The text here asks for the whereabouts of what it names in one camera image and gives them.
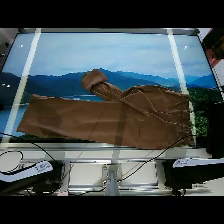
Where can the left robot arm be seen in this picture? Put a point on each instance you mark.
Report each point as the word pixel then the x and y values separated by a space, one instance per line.
pixel 26 173

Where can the heap of clothes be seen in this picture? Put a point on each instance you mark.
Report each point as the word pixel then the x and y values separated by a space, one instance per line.
pixel 215 41

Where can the brown trousers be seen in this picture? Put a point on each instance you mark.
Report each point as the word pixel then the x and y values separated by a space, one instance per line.
pixel 100 120

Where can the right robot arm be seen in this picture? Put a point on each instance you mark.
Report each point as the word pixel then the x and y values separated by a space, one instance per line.
pixel 196 170

